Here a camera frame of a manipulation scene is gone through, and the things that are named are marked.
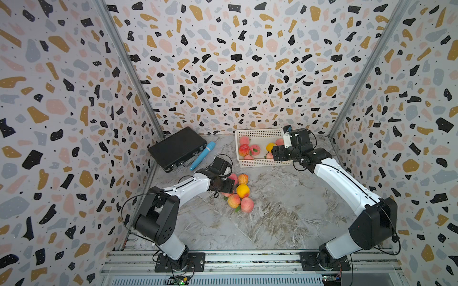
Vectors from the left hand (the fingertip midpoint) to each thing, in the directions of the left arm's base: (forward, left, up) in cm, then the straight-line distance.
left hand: (230, 185), depth 91 cm
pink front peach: (-11, -8, 0) cm, 13 cm away
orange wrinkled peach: (+4, -7, 0) cm, 8 cm away
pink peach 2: (-4, +2, -2) cm, 5 cm away
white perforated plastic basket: (+40, -20, -5) cm, 45 cm away
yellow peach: (-3, -6, +1) cm, 7 cm away
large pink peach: (+25, -15, -1) cm, 29 cm away
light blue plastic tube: (+28, +14, -3) cm, 32 cm away
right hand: (+9, -24, +18) cm, 31 cm away
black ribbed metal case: (+28, +33, -3) cm, 44 cm away
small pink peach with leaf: (+20, -10, -2) cm, 22 cm away
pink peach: (+34, -9, -2) cm, 35 cm away
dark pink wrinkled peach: (+6, -2, 0) cm, 6 cm away
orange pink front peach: (-8, -2, 0) cm, 8 cm away
